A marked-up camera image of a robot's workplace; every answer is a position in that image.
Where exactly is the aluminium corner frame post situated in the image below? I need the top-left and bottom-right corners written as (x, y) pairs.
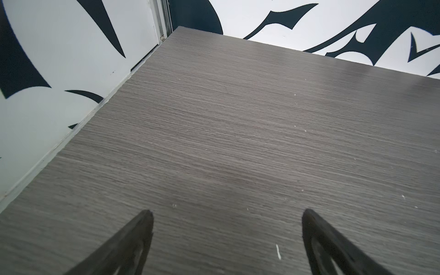
top-left (150, 0), bottom-right (173, 44)

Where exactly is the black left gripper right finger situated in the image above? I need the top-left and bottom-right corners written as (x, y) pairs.
top-left (302, 209), bottom-right (391, 275)

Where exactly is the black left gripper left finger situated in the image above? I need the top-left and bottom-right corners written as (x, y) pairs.
top-left (66, 210), bottom-right (154, 275)

